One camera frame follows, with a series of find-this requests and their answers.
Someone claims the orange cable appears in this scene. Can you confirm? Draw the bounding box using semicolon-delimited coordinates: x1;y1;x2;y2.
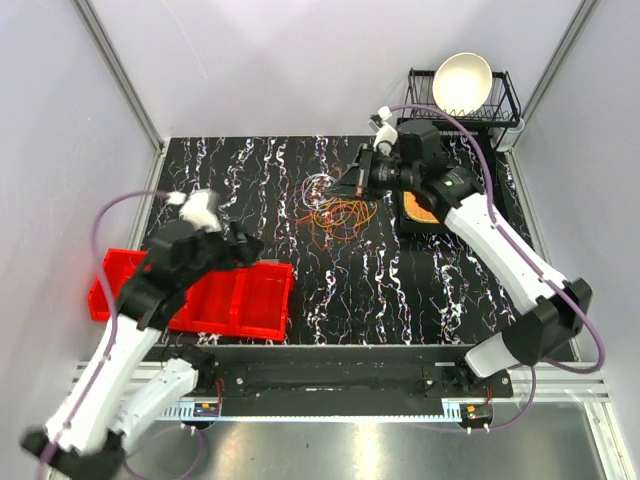
297;197;379;249

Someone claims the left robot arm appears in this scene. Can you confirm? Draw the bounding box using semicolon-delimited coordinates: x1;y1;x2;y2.
20;220;264;479

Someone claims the black square tray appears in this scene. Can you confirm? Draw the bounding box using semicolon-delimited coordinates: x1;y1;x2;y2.
397;189;509;235

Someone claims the red divided plastic bin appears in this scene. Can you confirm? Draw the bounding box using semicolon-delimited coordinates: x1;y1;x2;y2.
87;248;294;342

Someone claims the white bowl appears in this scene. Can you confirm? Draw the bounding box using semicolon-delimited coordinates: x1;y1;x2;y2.
432;52;493;116

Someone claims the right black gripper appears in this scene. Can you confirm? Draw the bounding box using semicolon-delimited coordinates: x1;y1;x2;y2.
326;144;420;203

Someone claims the white cup on rack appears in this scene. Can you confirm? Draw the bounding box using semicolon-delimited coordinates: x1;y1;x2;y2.
494;117;526;152

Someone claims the white pink cable coil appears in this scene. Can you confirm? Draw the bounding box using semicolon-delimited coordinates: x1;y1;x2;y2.
302;172;341;209

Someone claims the yellow cable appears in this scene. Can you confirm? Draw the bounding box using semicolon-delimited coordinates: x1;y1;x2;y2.
319;199;376;231

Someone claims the black wire dish rack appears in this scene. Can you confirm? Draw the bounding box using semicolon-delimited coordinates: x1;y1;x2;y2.
404;68;523;151

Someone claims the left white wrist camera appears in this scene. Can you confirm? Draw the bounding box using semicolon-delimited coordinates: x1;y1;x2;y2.
166;189;222;232

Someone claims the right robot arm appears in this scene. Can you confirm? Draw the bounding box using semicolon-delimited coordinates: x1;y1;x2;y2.
326;119;592;397

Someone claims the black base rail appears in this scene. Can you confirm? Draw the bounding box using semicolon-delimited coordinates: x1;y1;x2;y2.
164;344;514;404

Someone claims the orange woven mat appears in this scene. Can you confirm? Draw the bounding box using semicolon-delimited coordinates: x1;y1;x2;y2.
402;192;439;224

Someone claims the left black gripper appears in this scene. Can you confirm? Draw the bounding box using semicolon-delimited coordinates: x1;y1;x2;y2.
183;216;268;286

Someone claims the dark red thin cable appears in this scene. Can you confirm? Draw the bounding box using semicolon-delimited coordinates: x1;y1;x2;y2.
264;182;326;241

